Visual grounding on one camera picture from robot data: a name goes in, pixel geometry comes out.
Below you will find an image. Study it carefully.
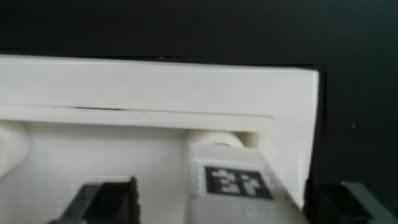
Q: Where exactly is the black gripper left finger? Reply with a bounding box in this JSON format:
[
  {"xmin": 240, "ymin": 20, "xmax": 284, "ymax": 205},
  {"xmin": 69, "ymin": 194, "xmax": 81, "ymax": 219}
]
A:
[{"xmin": 48, "ymin": 177, "xmax": 140, "ymax": 224}]

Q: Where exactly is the white square tabletop tray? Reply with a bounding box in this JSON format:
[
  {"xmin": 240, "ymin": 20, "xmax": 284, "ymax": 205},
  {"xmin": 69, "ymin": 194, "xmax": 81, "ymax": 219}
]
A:
[{"xmin": 0, "ymin": 120, "xmax": 261, "ymax": 224}]

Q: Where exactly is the white U-shaped obstacle fence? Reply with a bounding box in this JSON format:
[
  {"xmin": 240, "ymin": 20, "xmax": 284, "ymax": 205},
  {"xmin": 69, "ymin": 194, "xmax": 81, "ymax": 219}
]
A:
[{"xmin": 0, "ymin": 55, "xmax": 319, "ymax": 203}]

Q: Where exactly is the white table leg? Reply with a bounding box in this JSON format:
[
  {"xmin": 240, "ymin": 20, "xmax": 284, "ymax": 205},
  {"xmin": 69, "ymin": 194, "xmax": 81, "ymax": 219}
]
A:
[{"xmin": 184, "ymin": 130, "xmax": 311, "ymax": 224}]

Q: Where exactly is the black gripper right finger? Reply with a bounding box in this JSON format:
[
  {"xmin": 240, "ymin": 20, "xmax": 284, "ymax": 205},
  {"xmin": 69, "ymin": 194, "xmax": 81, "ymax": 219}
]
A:
[{"xmin": 303, "ymin": 182, "xmax": 398, "ymax": 224}]

